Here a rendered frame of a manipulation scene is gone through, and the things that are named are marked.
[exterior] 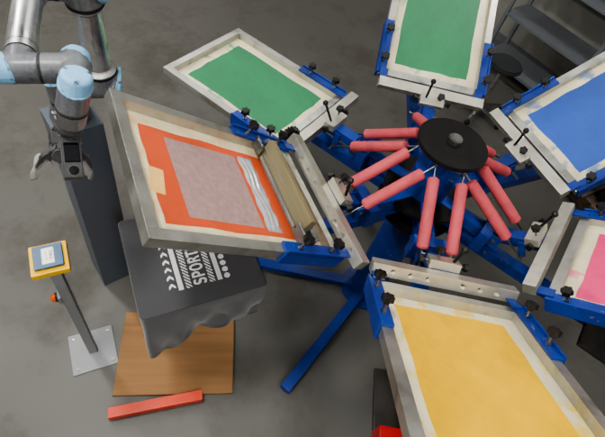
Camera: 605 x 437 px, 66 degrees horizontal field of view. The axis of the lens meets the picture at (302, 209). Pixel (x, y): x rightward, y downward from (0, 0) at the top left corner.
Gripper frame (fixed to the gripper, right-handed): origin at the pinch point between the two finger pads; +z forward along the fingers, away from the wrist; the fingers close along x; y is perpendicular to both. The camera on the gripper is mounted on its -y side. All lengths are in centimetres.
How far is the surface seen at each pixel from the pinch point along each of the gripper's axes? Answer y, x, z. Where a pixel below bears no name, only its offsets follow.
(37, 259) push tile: 11, 2, 55
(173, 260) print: -2, -43, 43
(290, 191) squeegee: -4, -74, -1
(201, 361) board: -13, -78, 130
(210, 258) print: -5, -56, 39
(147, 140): 13.0, -25.0, -5.7
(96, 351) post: 10, -31, 145
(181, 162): 6.2, -35.2, -3.0
